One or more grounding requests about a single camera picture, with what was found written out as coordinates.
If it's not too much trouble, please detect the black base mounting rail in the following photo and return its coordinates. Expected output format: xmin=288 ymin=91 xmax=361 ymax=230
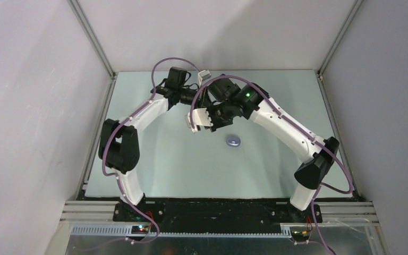
xmin=113 ymin=198 xmax=322 ymax=234

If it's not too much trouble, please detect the right controller board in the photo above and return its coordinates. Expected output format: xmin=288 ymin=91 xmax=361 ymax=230
xmin=290 ymin=231 xmax=312 ymax=245

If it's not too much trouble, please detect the left aluminium frame post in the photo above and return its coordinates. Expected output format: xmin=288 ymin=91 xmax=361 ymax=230
xmin=67 ymin=0 xmax=117 ymax=87

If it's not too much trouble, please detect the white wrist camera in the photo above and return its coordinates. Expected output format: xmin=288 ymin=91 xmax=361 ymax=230
xmin=197 ymin=70 xmax=211 ymax=86
xmin=189 ymin=108 xmax=213 ymax=133

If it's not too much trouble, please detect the controller board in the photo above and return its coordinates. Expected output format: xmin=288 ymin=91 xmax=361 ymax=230
xmin=131 ymin=225 xmax=151 ymax=235
xmin=290 ymin=231 xmax=312 ymax=245

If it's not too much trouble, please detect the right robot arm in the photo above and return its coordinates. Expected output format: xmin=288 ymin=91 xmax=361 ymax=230
xmin=190 ymin=75 xmax=339 ymax=222

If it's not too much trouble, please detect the aluminium frame post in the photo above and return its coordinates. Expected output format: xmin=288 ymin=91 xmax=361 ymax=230
xmin=67 ymin=0 xmax=117 ymax=87
xmin=317 ymin=0 xmax=364 ymax=76

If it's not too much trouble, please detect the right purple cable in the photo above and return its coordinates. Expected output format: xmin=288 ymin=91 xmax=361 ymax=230
xmin=188 ymin=74 xmax=354 ymax=255

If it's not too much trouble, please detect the purple earbud charging case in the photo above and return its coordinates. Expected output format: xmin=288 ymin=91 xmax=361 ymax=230
xmin=226 ymin=134 xmax=241 ymax=148

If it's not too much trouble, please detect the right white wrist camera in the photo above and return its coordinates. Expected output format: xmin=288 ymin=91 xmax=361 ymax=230
xmin=189 ymin=108 xmax=213 ymax=133

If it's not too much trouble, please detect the left controller board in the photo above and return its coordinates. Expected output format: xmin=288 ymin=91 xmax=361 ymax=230
xmin=131 ymin=225 xmax=151 ymax=235

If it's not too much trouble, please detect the right aluminium frame post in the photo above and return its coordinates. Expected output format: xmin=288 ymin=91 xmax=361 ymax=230
xmin=317 ymin=0 xmax=364 ymax=76

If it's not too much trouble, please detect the white earbud charging case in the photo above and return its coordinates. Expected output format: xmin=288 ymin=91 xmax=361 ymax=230
xmin=185 ymin=114 xmax=191 ymax=128

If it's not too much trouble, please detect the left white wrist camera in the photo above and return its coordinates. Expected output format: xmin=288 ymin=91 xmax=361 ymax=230
xmin=197 ymin=70 xmax=211 ymax=86

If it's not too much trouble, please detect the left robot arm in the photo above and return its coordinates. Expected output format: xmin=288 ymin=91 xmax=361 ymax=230
xmin=98 ymin=67 xmax=197 ymax=221

